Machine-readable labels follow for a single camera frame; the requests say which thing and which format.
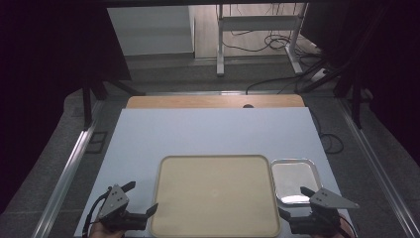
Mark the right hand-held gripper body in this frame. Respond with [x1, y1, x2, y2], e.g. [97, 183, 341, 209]
[289, 186, 361, 236]

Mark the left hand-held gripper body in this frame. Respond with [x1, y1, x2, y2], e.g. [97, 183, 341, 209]
[98, 183, 149, 233]

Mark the person's left hand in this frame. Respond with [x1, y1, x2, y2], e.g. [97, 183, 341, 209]
[88, 221, 126, 238]

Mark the person's right hand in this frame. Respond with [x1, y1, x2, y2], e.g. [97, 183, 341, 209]
[316, 217, 357, 238]

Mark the small shiny metal tray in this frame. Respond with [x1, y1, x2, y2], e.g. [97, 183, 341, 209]
[269, 158, 324, 207]

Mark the large beige plastic tray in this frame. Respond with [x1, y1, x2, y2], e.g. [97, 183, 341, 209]
[149, 154, 282, 238]

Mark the pale blue table mat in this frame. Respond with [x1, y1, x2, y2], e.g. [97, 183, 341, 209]
[73, 106, 360, 238]

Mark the black metal stand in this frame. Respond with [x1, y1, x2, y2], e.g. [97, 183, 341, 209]
[295, 59, 366, 130]
[80, 77, 147, 131]

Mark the white power strip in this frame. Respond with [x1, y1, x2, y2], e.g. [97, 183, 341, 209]
[310, 67, 329, 83]

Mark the wooden table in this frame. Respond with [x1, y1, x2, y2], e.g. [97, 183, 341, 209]
[126, 94, 306, 110]

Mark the dark curtain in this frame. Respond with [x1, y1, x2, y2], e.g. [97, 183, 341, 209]
[300, 0, 420, 167]
[0, 0, 133, 212]

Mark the white cabinet panel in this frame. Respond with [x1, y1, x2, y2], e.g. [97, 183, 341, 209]
[106, 5, 196, 58]

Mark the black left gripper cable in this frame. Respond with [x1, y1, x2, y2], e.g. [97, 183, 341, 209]
[81, 193, 111, 238]

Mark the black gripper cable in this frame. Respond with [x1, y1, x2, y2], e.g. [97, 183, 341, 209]
[81, 193, 111, 238]
[338, 213, 358, 238]

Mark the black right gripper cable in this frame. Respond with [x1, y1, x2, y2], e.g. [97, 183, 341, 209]
[338, 213, 358, 238]

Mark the looped black cable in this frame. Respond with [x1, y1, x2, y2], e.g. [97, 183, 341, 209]
[309, 109, 345, 156]

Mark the black rectangular floor frame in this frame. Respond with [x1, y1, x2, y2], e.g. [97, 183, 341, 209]
[85, 130, 109, 155]

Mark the aluminium floor rail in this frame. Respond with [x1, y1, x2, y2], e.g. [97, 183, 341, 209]
[144, 89, 248, 97]
[336, 98, 420, 238]
[30, 98, 104, 238]

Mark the long black floor cable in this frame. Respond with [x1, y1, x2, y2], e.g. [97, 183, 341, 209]
[245, 74, 303, 96]

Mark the tangle of black floor cables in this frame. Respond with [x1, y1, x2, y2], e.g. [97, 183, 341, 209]
[221, 3, 323, 59]

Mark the white metal desk frame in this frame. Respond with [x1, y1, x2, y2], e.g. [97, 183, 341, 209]
[215, 3, 310, 77]

